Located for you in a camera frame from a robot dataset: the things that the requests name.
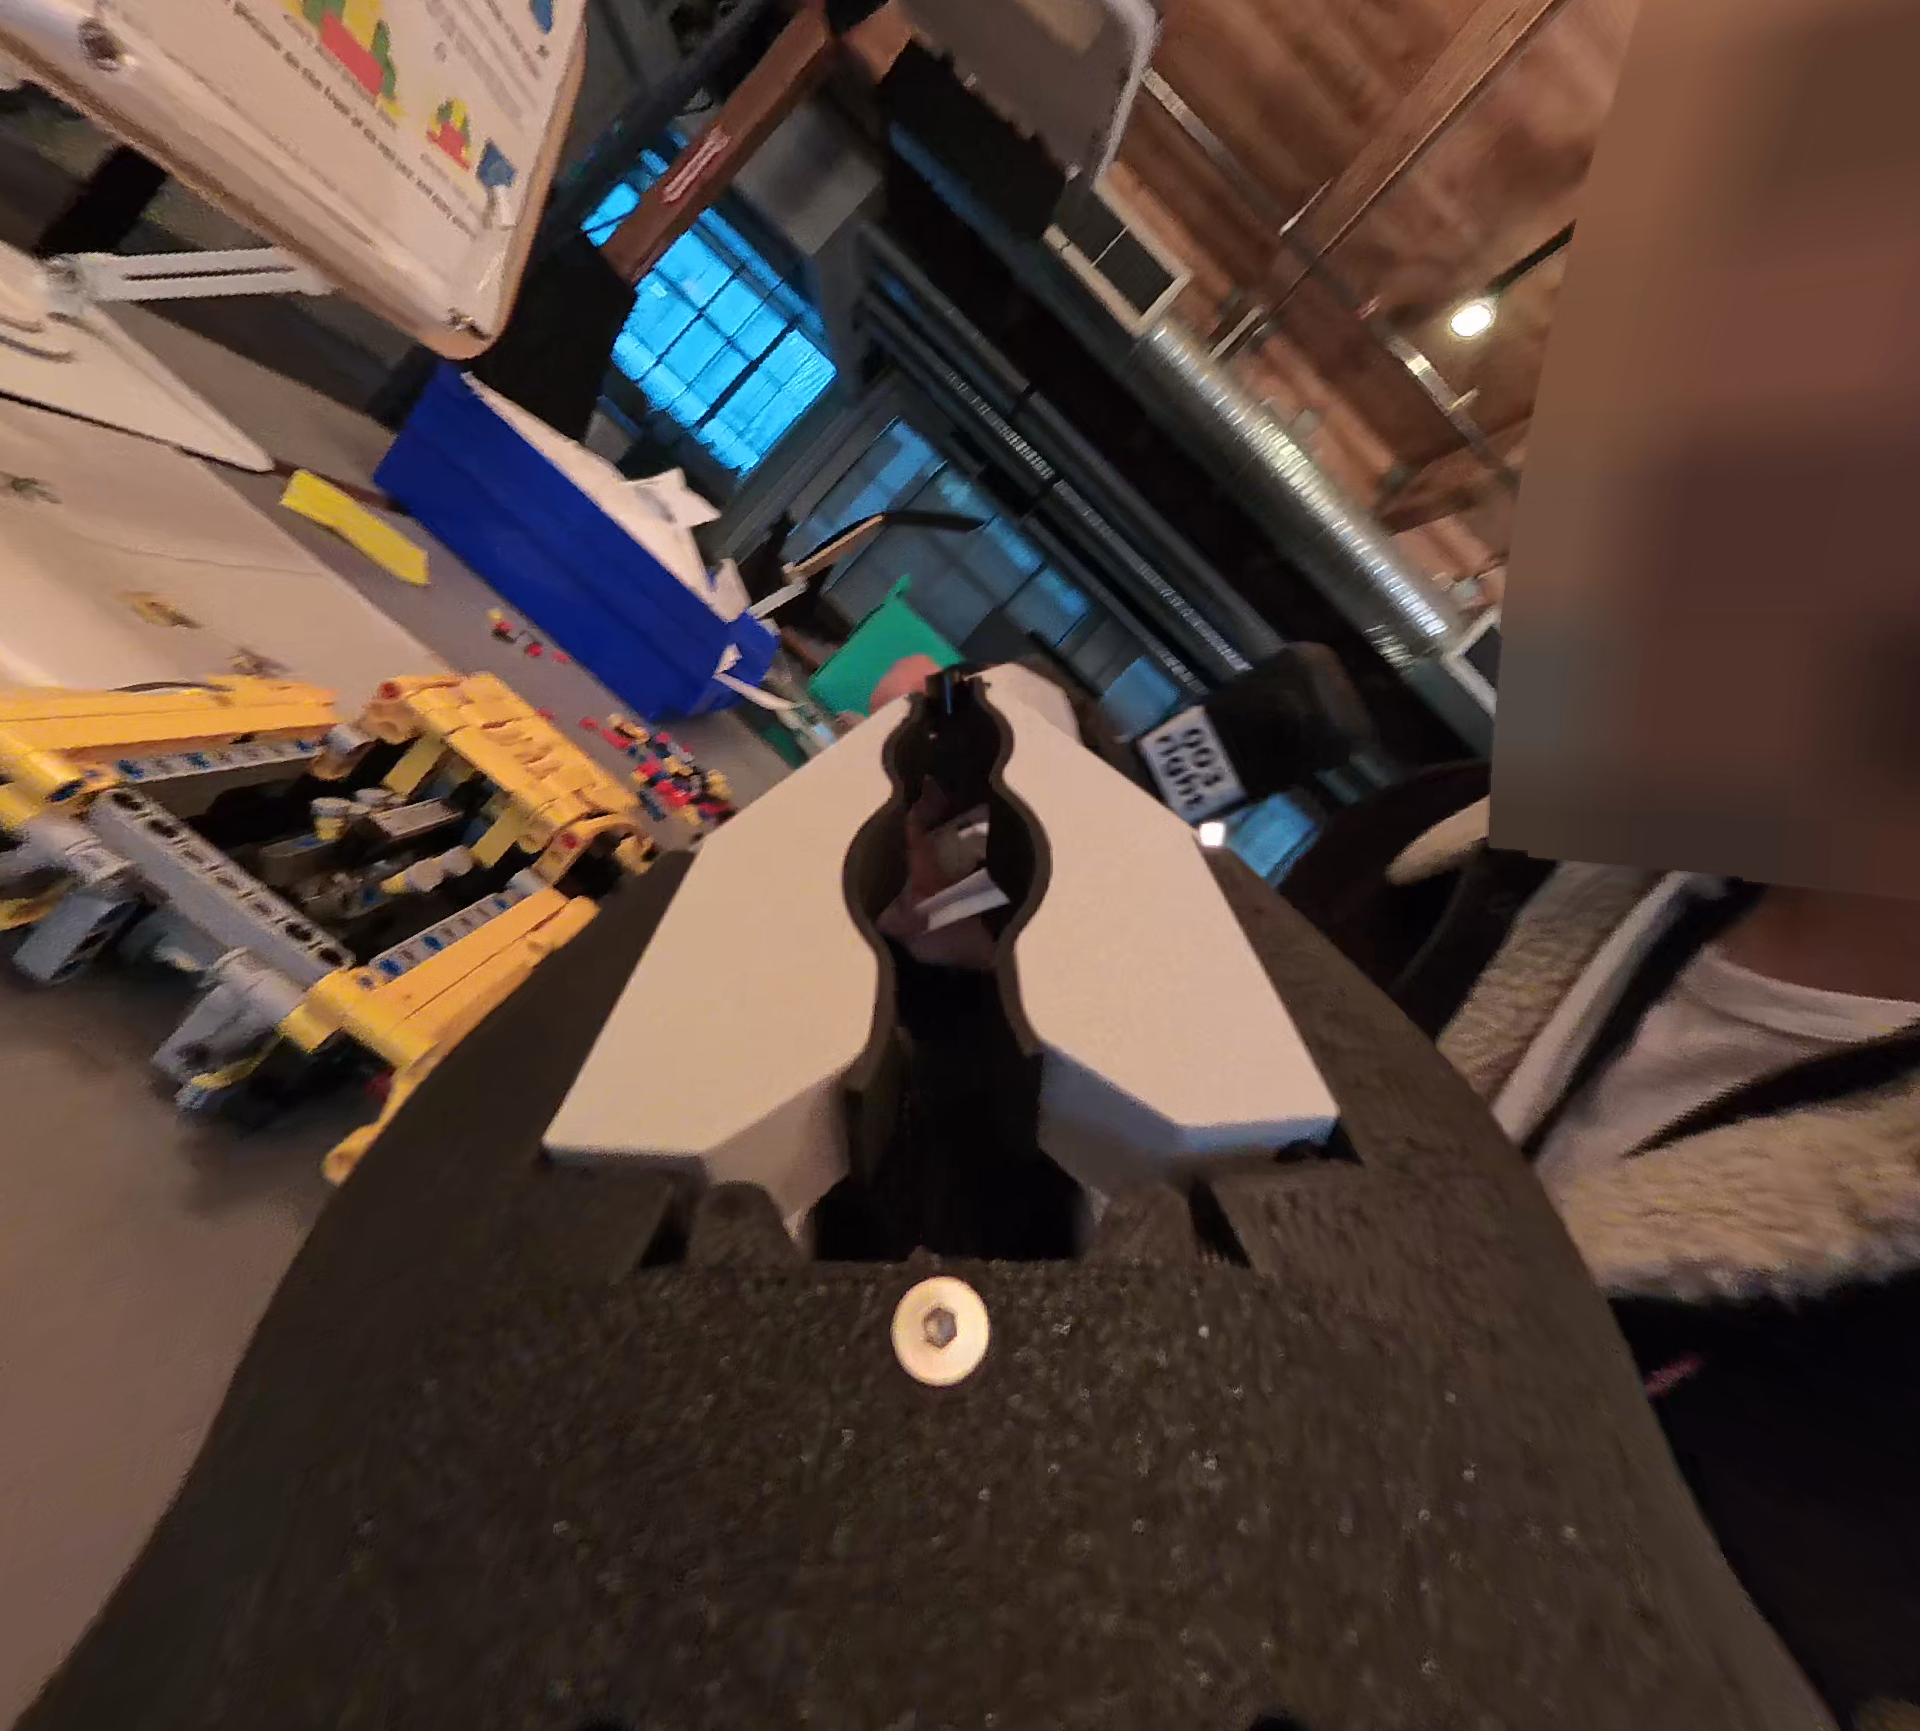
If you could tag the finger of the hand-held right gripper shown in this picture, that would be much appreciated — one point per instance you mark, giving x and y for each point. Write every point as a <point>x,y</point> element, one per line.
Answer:
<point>960,898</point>

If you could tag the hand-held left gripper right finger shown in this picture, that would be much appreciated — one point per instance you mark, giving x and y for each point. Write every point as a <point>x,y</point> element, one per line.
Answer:
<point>1171,1012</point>

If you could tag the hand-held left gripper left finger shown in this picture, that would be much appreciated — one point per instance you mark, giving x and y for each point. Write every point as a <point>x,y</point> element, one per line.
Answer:
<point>704,1012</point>

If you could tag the small black pin connector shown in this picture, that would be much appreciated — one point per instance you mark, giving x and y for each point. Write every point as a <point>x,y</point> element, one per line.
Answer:
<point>949,700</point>

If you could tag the pile of small coloured pins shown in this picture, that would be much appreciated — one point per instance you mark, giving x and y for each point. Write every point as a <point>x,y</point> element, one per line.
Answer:
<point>675,772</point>

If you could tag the yellow toy brick car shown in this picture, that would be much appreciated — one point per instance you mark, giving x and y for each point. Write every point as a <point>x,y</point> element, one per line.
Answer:
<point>450,742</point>

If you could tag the grey desk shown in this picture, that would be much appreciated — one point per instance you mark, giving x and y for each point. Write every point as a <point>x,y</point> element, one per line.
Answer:
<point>120,1312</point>

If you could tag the person's right hand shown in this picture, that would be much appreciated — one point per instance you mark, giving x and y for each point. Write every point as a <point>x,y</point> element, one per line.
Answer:
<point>904,678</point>

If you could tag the white vent grille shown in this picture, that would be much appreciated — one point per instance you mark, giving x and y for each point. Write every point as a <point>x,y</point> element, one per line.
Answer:
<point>1479,654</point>
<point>1119,260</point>

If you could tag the green carry box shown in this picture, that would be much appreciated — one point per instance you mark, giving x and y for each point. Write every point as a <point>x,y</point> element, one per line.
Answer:
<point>878,652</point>

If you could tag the small red black pin cluster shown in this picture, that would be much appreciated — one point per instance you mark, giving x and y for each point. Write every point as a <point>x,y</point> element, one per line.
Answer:
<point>524,636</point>

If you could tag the blue storage bin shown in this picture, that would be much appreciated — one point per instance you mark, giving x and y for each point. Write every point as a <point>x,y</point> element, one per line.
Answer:
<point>524,546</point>

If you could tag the heap of white paper bags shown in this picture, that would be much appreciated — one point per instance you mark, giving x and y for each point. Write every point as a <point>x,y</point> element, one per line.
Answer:
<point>631,494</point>

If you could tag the person's fleece jacket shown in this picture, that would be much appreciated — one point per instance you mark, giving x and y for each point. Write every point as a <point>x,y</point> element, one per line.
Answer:
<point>1725,1162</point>

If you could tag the yellow sticky note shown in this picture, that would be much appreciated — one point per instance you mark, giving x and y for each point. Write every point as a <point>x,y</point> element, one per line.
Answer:
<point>352,528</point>

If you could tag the open instruction booklet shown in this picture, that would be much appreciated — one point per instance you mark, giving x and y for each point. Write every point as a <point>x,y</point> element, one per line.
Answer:
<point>150,562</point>

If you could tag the wooden clipboard board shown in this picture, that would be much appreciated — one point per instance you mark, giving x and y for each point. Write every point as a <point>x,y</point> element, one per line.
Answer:
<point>524,186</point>

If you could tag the metal ventilation duct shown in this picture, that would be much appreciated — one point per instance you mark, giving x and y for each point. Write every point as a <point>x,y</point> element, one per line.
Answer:
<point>1290,486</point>

